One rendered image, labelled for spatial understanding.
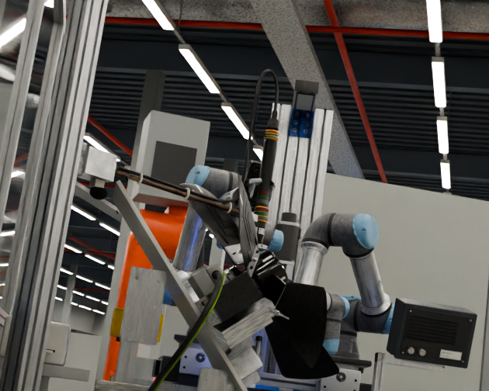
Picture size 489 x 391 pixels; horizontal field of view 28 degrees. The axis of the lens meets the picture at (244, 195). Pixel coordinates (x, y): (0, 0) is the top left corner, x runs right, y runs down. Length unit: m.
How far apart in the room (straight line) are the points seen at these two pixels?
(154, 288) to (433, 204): 2.60
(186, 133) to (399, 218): 2.48
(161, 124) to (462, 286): 2.84
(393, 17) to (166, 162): 5.23
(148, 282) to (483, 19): 9.14
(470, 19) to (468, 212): 6.58
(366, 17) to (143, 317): 9.19
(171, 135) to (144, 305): 4.40
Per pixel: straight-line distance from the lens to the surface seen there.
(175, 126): 7.01
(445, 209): 5.04
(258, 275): 2.73
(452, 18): 11.50
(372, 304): 3.52
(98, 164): 2.49
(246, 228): 2.58
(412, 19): 11.54
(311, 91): 3.65
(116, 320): 3.14
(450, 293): 4.99
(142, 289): 2.65
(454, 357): 3.40
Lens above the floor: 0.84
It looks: 12 degrees up
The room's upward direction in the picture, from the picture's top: 8 degrees clockwise
